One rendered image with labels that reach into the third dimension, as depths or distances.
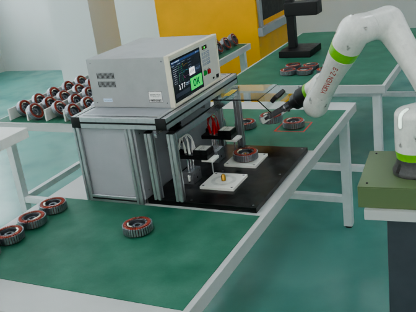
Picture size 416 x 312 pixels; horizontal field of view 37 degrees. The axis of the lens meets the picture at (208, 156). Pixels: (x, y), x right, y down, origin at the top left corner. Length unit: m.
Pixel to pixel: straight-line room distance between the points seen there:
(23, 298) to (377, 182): 1.26
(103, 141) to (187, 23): 3.99
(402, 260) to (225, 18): 4.16
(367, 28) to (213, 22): 4.00
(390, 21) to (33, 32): 8.07
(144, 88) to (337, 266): 1.51
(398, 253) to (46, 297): 1.27
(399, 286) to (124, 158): 1.17
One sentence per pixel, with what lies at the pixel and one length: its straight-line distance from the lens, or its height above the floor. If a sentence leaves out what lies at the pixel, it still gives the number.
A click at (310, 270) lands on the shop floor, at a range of 3.38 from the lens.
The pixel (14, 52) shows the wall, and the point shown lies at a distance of 10.43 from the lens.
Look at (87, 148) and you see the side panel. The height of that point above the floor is 0.98.
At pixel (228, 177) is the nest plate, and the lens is 2.57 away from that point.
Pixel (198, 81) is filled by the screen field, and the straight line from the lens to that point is 2.60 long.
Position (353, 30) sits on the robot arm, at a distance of 2.35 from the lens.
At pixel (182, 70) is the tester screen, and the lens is 2.49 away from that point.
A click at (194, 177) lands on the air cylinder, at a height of 0.80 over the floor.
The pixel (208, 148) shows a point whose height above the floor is 0.92.
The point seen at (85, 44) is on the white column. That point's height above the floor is 0.81.
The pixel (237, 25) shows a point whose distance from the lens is 6.17.
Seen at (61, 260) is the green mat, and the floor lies 0.75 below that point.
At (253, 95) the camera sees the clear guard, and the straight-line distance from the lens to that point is 2.66.
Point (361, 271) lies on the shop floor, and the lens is 3.36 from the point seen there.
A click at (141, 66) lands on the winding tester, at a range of 2.46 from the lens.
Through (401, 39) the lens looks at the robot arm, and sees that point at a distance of 2.45.
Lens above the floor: 1.75
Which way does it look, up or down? 20 degrees down
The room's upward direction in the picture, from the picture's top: 8 degrees counter-clockwise
